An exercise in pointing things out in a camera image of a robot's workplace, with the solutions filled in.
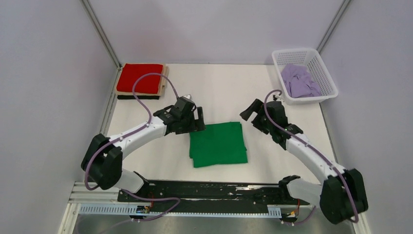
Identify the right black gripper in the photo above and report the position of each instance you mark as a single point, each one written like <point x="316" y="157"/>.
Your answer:
<point x="257" y="107"/>

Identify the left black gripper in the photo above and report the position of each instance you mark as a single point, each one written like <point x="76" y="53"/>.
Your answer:
<point x="198" y="124"/>

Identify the green t shirt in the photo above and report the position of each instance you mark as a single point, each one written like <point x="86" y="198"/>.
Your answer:
<point x="218" y="144"/>

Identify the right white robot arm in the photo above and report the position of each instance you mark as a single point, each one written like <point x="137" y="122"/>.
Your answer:
<point x="340" y="193"/>

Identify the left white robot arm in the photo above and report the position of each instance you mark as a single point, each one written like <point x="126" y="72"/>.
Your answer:
<point x="103" y="161"/>

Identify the purple t shirt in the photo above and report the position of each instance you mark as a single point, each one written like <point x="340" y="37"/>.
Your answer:
<point x="298" y="82"/>

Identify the white plastic basket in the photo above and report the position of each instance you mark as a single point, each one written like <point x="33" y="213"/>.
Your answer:
<point x="311" y="59"/>

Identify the folded black t shirt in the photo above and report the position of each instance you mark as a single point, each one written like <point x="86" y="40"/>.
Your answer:
<point x="126" y="97"/>

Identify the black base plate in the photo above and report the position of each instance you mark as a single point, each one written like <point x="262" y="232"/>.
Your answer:
<point x="201" y="196"/>

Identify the aluminium rail frame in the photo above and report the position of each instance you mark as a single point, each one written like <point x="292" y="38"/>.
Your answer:
<point x="100" y="202"/>

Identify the white slotted cable duct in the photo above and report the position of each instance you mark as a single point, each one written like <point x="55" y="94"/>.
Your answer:
<point x="139" y="210"/>

